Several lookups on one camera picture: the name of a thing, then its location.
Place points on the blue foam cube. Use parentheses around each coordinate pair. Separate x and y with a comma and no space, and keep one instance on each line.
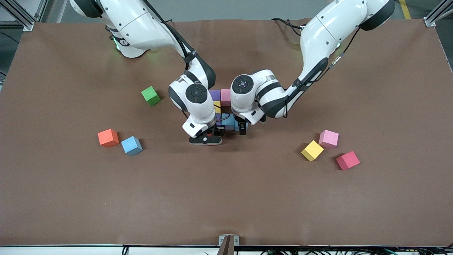
(236,126)
(228,123)
(131,146)

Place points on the red foam cube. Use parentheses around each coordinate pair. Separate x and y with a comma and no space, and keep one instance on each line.
(347,160)
(209,133)

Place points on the purple foam cube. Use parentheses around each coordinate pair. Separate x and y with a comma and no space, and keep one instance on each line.
(218,118)
(215,94)

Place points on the yellow foam cube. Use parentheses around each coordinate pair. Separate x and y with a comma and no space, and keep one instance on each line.
(312,151)
(217,107)

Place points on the pink foam cube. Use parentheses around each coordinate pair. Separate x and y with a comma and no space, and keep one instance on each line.
(328,139)
(225,97)

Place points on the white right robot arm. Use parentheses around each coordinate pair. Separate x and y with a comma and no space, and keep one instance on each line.
(141,24)

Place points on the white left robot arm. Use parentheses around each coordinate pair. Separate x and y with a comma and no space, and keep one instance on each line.
(329,32)

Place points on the brown table mat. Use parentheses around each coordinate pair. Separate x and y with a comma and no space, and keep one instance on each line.
(226,198)

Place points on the green foam cube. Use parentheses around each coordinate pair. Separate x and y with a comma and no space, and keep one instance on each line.
(150,96)

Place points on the orange foam cube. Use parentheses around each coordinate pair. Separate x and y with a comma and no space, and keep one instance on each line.
(108,138)

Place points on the grey metal camera bracket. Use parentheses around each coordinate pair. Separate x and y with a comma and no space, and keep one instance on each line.
(228,244)

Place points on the aluminium frame profile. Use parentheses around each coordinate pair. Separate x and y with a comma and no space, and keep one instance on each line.
(27,24)
(430,22)

